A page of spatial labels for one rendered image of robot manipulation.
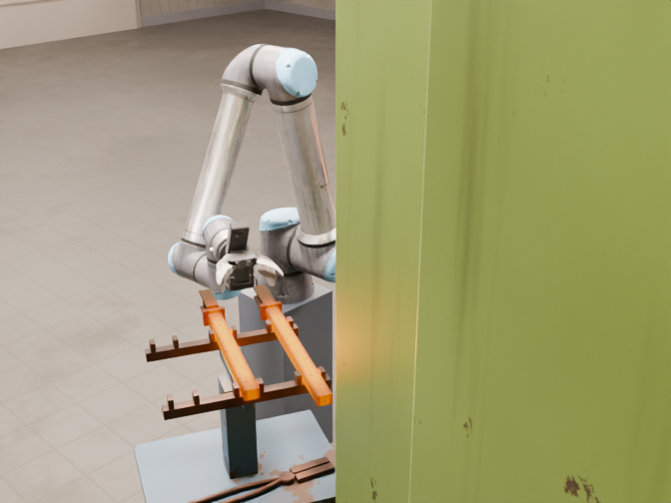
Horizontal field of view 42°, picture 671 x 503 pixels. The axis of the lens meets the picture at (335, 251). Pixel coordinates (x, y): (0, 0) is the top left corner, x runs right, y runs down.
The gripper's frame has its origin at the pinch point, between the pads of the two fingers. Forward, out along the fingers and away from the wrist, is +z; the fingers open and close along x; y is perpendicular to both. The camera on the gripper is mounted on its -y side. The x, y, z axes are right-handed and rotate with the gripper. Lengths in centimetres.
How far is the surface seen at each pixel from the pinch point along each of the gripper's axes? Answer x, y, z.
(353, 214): 0, -42, 68
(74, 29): -12, 91, -870
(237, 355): 11.5, -0.7, 33.8
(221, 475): 16.2, 26.5, 34.2
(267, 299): 0.1, -1.2, 13.8
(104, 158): 2, 100, -415
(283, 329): 0.3, -0.8, 26.9
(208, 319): 13.4, 0.5, 15.5
